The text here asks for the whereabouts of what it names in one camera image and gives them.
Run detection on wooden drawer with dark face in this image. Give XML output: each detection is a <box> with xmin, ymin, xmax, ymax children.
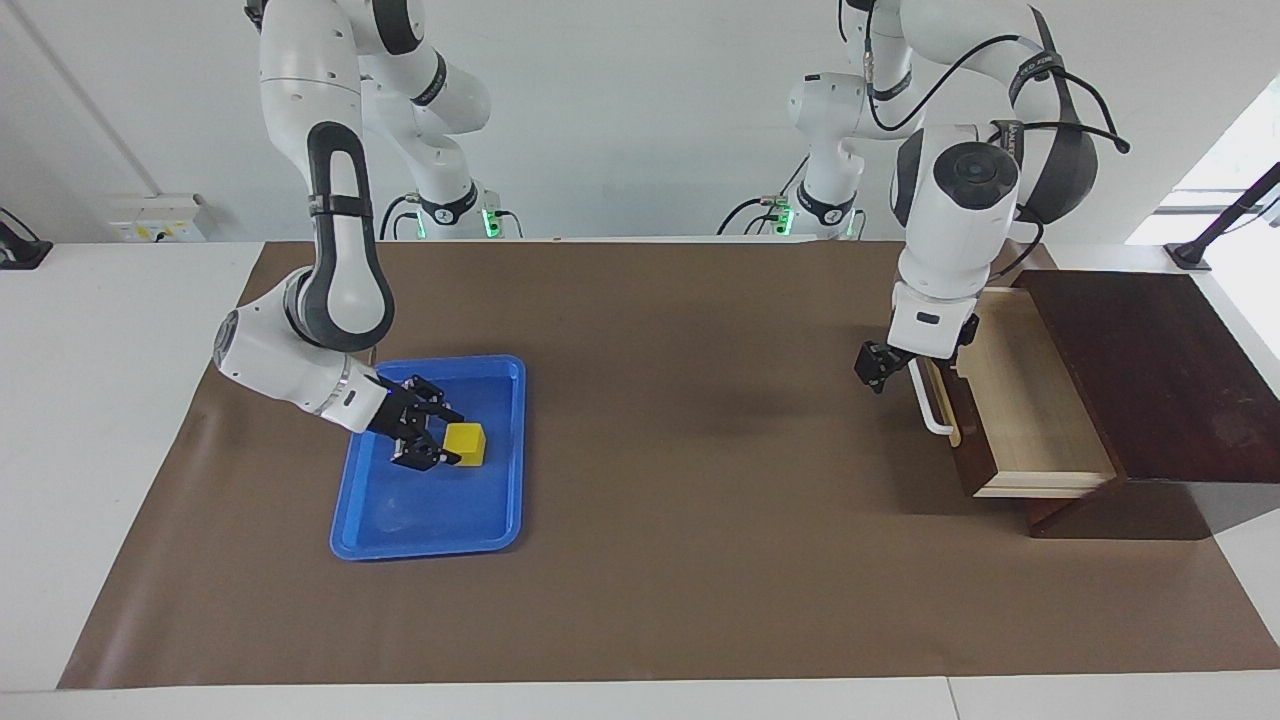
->
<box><xmin>938</xmin><ymin>287</ymin><xmax>1119</xmax><ymax>499</ymax></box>

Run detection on brown paper table mat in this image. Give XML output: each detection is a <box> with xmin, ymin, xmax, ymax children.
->
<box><xmin>57</xmin><ymin>240</ymin><xmax>1280</xmax><ymax>691</ymax></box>

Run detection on yellow cube block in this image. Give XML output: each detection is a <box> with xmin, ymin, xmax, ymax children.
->
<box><xmin>443</xmin><ymin>422</ymin><xmax>488</xmax><ymax>468</ymax></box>

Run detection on white wall socket box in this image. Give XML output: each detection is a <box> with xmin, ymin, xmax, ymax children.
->
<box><xmin>105</xmin><ymin>194</ymin><xmax>207</xmax><ymax>243</ymax></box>

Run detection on black arm base cable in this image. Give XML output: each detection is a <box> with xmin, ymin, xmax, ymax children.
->
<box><xmin>378</xmin><ymin>193</ymin><xmax>423</xmax><ymax>241</ymax></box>
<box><xmin>716</xmin><ymin>150</ymin><xmax>813</xmax><ymax>237</ymax></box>

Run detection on dark wooden drawer cabinet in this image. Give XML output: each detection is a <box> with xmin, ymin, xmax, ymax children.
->
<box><xmin>1012</xmin><ymin>268</ymin><xmax>1280</xmax><ymax>541</ymax></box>

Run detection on blue plastic tray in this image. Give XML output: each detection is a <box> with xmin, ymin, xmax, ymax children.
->
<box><xmin>329</xmin><ymin>355</ymin><xmax>528</xmax><ymax>562</ymax></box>

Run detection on black stand arm with base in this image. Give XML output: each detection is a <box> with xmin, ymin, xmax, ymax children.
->
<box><xmin>1164</xmin><ymin>160</ymin><xmax>1280</xmax><ymax>273</ymax></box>

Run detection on white drawer handle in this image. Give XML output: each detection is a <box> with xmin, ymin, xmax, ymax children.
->
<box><xmin>908</xmin><ymin>355</ymin><xmax>959</xmax><ymax>439</ymax></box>

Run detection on black table clamp mount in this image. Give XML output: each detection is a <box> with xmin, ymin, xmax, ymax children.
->
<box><xmin>0</xmin><ymin>207</ymin><xmax>54</xmax><ymax>271</ymax></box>

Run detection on black left arm base cable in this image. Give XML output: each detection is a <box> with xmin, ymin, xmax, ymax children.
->
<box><xmin>716</xmin><ymin>150</ymin><xmax>813</xmax><ymax>237</ymax></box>

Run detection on black right arm base cable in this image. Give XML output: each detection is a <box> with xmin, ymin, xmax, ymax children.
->
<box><xmin>378</xmin><ymin>193</ymin><xmax>423</xmax><ymax>241</ymax></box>

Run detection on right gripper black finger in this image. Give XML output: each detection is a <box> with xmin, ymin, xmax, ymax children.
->
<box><xmin>401</xmin><ymin>375</ymin><xmax>466</xmax><ymax>424</ymax></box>
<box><xmin>391</xmin><ymin>431</ymin><xmax>464</xmax><ymax>473</ymax></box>

